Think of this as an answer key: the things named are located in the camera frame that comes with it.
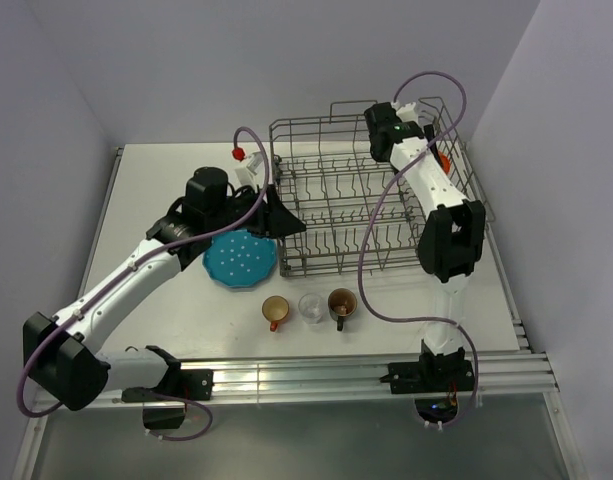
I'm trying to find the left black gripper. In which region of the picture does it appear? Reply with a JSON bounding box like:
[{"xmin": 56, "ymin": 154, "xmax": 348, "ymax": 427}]
[{"xmin": 206, "ymin": 184, "xmax": 305, "ymax": 239}]

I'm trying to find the orange ceramic cup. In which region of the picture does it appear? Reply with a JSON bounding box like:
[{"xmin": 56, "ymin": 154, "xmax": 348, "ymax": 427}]
[{"xmin": 261, "ymin": 295, "xmax": 290, "ymax": 332}]

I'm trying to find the clear glass tumbler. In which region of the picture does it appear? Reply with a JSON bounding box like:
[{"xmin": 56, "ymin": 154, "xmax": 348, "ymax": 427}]
[{"xmin": 298, "ymin": 293, "xmax": 326, "ymax": 325}]

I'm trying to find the dark brown mug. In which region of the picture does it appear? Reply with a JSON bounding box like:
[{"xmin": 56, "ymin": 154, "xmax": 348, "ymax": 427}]
[{"xmin": 327, "ymin": 288, "xmax": 358, "ymax": 332}]

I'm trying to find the orange bowl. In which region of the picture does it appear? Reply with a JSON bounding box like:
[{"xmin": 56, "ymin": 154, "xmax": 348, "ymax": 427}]
[{"xmin": 439, "ymin": 152, "xmax": 451, "ymax": 175}]

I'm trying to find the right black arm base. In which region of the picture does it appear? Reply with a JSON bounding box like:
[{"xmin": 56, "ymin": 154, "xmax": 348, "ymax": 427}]
[{"xmin": 379, "ymin": 361, "xmax": 475, "ymax": 395}]

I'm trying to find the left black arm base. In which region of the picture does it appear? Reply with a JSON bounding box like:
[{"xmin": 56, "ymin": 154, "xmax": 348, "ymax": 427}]
[{"xmin": 121, "ymin": 369, "xmax": 213, "ymax": 403}]

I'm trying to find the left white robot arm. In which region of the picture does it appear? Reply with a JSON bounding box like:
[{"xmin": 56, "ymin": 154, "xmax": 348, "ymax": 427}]
[{"xmin": 16, "ymin": 167, "xmax": 306, "ymax": 418}]

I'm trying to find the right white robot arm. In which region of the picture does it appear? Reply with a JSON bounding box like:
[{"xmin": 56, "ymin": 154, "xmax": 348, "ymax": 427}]
[{"xmin": 364, "ymin": 102, "xmax": 486, "ymax": 394}]

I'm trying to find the blue polka dot plate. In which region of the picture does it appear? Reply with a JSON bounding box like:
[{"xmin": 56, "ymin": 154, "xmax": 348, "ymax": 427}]
[{"xmin": 202, "ymin": 230, "xmax": 277, "ymax": 289}]

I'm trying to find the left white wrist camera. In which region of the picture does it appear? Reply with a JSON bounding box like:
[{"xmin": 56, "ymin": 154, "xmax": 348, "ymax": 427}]
[{"xmin": 232, "ymin": 147, "xmax": 264, "ymax": 188}]

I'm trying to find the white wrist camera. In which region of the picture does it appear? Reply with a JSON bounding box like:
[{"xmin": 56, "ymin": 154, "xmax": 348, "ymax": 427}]
[
  {"xmin": 232, "ymin": 147, "xmax": 264, "ymax": 188},
  {"xmin": 391, "ymin": 101, "xmax": 420, "ymax": 123}
]

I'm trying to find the grey wire dish rack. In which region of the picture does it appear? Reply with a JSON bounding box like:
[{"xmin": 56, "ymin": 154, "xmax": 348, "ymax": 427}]
[{"xmin": 268, "ymin": 96, "xmax": 496, "ymax": 279}]

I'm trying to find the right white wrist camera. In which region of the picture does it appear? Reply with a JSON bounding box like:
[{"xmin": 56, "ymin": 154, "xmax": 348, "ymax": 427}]
[{"xmin": 391, "ymin": 101, "xmax": 420, "ymax": 123}]

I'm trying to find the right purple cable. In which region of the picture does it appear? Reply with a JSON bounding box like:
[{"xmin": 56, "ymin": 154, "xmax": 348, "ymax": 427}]
[{"xmin": 356, "ymin": 71, "xmax": 482, "ymax": 426}]

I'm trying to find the purple cable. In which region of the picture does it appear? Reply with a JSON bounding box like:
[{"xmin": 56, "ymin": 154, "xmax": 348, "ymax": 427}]
[
  {"xmin": 356, "ymin": 71, "xmax": 482, "ymax": 426},
  {"xmin": 16, "ymin": 127, "xmax": 272, "ymax": 444}
]

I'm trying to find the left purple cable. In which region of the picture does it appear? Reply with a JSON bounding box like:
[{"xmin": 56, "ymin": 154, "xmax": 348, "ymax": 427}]
[{"xmin": 16, "ymin": 127, "xmax": 272, "ymax": 444}]

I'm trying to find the aluminium mounting rail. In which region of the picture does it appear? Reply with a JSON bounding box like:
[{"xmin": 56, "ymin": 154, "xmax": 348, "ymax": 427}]
[{"xmin": 180, "ymin": 350, "xmax": 558, "ymax": 406}]

